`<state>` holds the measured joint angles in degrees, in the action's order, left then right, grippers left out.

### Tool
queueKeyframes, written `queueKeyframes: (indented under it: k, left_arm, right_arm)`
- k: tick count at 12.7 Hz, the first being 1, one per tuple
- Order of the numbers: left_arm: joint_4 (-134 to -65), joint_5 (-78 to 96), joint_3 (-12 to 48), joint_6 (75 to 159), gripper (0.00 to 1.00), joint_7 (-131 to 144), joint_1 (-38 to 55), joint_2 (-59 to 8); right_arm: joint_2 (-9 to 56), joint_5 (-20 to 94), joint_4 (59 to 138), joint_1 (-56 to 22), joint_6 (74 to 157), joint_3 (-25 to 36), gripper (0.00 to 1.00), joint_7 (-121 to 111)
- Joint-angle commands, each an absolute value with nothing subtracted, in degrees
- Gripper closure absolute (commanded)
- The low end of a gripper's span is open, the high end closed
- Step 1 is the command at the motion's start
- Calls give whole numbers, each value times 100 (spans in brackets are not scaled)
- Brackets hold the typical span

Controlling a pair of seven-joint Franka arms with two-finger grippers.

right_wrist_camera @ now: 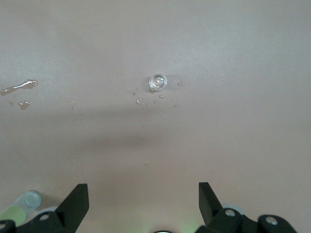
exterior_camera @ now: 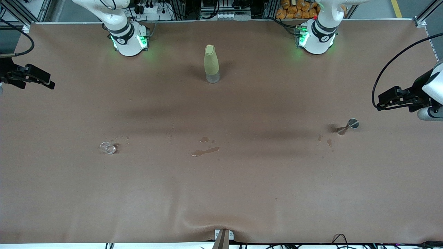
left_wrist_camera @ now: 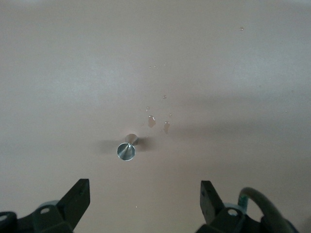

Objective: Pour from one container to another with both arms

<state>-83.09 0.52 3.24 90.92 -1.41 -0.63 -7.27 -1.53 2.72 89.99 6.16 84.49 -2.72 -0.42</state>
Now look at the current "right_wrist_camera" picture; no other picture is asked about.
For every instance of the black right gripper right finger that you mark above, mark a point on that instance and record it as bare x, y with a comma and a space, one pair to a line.
209, 206

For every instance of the brown table mat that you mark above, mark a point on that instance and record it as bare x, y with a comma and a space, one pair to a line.
155, 145

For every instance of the clear glass beaker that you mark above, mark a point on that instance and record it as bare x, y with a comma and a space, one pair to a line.
158, 83

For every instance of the long spilled liquid puddle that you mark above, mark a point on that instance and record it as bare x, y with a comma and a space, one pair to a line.
22, 86

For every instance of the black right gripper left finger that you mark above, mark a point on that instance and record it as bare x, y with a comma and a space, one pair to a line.
68, 211

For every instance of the yellow-green plastic bottle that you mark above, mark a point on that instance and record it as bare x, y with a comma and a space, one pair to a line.
14, 213

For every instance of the small spilled liquid puddle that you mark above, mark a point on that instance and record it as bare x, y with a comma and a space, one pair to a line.
24, 105

